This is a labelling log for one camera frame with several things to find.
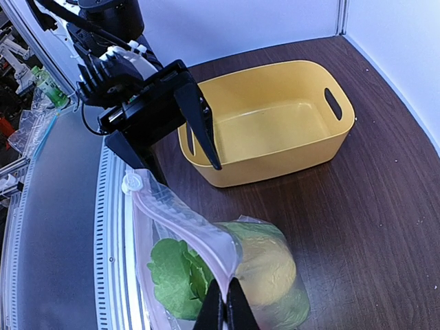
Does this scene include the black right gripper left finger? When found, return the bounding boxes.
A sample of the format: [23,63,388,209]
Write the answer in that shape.
[193,280,227,330]

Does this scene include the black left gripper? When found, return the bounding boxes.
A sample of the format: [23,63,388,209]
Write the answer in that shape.
[74,1,222,186]

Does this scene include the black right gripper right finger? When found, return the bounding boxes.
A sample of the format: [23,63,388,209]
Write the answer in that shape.
[225,278,260,330]

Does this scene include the dark green carrot leaves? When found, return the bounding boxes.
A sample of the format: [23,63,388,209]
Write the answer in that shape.
[147,239,214,320]

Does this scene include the yellow toy lemon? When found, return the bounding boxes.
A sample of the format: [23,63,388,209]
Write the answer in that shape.
[235,237,296,306]

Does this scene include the clear zip top bag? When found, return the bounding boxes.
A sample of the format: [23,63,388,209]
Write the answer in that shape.
[122,169,310,329]

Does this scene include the green toy cabbage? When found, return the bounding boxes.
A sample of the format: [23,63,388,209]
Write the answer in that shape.
[251,287,310,329]

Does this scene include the yellow plastic basket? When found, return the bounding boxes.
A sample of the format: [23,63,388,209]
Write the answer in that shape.
[177,60,355,188]

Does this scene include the green drink bottle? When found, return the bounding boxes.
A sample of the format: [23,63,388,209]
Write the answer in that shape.
[31,66,69,109]

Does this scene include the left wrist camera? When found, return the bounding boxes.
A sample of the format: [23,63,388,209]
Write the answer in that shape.
[74,41,163,109]

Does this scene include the aluminium front rail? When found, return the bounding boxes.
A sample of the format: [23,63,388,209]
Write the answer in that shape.
[1,141,150,329]

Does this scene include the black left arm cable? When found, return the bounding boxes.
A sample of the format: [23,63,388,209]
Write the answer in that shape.
[27,0,162,69]

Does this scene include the left aluminium frame post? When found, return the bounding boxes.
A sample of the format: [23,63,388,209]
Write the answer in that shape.
[335,0,349,36]

